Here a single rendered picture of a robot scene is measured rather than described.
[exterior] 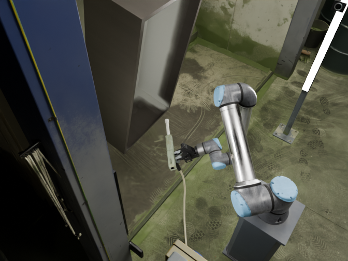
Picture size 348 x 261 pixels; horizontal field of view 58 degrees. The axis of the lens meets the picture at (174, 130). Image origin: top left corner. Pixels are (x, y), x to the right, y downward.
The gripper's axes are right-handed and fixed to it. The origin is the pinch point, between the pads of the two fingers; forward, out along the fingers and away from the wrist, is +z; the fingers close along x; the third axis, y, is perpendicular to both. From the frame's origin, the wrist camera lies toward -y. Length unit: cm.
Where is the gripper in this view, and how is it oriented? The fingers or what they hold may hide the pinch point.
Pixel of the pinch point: (171, 157)
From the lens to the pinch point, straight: 228.0
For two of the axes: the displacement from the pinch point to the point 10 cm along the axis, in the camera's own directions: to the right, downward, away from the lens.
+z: -9.3, 3.3, 1.7
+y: 3.5, 6.2, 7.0
